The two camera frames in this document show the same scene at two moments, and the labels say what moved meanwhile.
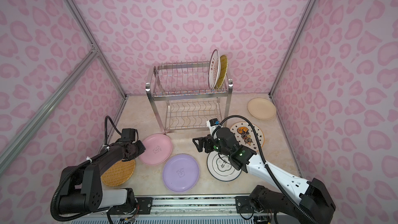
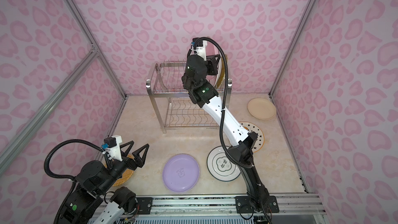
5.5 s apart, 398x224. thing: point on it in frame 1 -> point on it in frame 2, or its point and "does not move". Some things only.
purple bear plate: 181,172 does not move
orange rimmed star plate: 245,136 does not move
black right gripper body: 212,145 -> 213,63
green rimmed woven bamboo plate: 223,72 does not move
